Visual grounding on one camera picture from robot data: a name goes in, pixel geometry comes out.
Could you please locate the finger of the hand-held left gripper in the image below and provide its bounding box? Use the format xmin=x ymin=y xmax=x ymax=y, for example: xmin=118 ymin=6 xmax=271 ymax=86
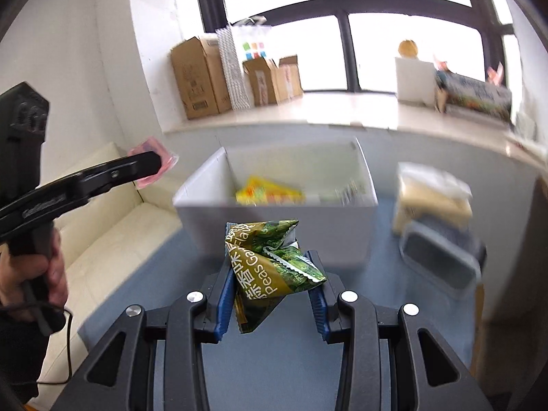
xmin=77 ymin=151 xmax=164 ymax=202

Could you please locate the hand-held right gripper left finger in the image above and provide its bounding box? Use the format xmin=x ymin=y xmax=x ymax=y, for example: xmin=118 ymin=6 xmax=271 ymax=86
xmin=51 ymin=248 xmax=238 ymax=411

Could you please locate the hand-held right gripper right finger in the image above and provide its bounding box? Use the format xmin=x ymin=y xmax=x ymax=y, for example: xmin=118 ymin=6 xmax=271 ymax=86
xmin=306 ymin=250 xmax=493 ymax=411

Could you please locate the pink snack packet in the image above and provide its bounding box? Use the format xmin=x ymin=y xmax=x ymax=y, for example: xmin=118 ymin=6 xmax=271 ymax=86
xmin=127 ymin=137 xmax=178 ymax=189

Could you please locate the green pea snack packet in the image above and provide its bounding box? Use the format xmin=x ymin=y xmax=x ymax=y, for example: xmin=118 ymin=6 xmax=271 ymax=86
xmin=225 ymin=219 xmax=328 ymax=334

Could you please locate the white plastic bin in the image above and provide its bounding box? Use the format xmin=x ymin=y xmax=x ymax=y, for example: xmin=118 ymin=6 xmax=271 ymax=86
xmin=172 ymin=137 xmax=379 ymax=270

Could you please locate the yellow snack packet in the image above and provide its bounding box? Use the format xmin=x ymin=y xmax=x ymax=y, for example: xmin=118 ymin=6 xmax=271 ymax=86
xmin=235 ymin=175 xmax=306 ymax=205

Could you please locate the person's left forearm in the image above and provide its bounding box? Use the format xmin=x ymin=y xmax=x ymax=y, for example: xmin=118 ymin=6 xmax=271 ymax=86
xmin=0 ymin=304 xmax=48 ymax=403

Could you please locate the person's left hand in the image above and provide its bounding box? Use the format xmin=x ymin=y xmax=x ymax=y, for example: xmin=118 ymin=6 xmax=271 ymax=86
xmin=0 ymin=226 xmax=69 ymax=309

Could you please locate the cream leather sofa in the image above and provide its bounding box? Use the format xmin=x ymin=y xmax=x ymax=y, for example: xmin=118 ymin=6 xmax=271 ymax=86
xmin=38 ymin=141 xmax=183 ymax=395

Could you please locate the tall cardboard box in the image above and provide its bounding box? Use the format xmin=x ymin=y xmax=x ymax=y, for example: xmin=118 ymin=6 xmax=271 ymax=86
xmin=170 ymin=36 xmax=234 ymax=121

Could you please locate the grey plastic container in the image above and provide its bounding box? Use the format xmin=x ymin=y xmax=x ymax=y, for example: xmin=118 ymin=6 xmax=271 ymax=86
xmin=399 ymin=218 xmax=486 ymax=299

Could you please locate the dotted white paper bag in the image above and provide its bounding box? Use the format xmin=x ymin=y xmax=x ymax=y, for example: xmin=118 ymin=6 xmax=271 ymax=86
xmin=215 ymin=21 xmax=272 ymax=111

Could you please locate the clear bag with beige contents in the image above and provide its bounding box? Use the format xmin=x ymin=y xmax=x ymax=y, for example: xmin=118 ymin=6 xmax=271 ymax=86
xmin=393 ymin=162 xmax=474 ymax=234

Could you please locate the small open cardboard box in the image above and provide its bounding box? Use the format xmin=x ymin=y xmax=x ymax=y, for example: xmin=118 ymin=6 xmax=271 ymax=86
xmin=242 ymin=55 xmax=304 ymax=106

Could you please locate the white foam box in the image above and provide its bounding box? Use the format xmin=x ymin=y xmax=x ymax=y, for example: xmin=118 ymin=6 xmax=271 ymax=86
xmin=395 ymin=57 xmax=439 ymax=107

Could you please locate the illustrated cardboard box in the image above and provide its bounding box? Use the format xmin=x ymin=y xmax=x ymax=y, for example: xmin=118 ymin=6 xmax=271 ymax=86
xmin=436 ymin=71 xmax=513 ymax=123

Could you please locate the black cable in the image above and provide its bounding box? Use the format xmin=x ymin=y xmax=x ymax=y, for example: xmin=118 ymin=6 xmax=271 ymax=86
xmin=38 ymin=306 xmax=73 ymax=385

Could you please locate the black window frame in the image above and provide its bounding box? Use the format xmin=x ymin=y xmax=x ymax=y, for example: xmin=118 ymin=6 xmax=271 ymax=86
xmin=192 ymin=0 xmax=514 ymax=95

